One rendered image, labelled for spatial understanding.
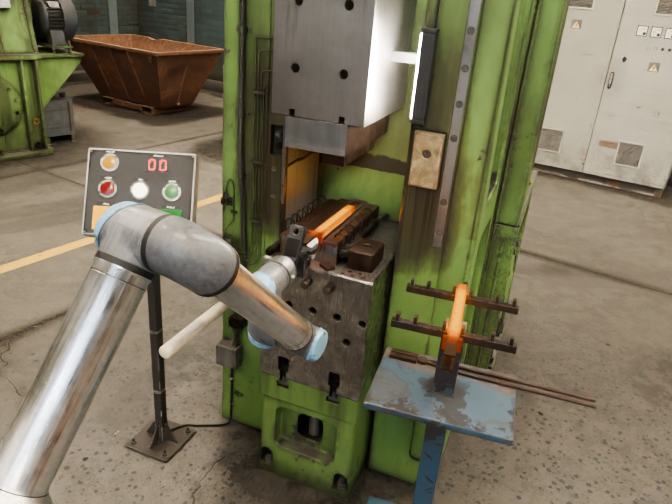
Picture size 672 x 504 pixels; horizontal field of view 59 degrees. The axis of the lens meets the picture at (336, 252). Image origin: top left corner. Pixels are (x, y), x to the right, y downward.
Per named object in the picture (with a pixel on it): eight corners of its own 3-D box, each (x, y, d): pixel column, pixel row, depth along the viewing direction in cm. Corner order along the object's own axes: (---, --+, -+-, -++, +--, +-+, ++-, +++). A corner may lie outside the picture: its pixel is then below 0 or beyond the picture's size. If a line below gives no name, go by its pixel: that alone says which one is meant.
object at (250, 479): (339, 549, 200) (339, 546, 199) (193, 489, 218) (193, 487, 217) (376, 470, 234) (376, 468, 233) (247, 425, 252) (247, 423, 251)
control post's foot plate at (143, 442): (167, 465, 228) (166, 447, 224) (120, 447, 235) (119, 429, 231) (199, 431, 246) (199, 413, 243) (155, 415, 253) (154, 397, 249)
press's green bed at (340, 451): (346, 504, 217) (358, 401, 198) (256, 470, 229) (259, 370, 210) (390, 415, 265) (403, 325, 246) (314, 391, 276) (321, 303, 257)
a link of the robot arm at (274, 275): (238, 308, 159) (238, 275, 154) (261, 288, 169) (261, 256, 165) (270, 316, 156) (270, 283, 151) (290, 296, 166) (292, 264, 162)
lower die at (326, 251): (335, 265, 189) (337, 241, 186) (279, 252, 196) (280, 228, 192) (377, 224, 225) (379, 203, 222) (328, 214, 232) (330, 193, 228)
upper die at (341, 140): (344, 157, 175) (347, 125, 171) (284, 146, 181) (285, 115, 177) (387, 132, 211) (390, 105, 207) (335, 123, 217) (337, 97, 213)
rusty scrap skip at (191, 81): (159, 124, 738) (156, 52, 704) (65, 99, 828) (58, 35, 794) (226, 112, 832) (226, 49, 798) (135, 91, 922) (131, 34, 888)
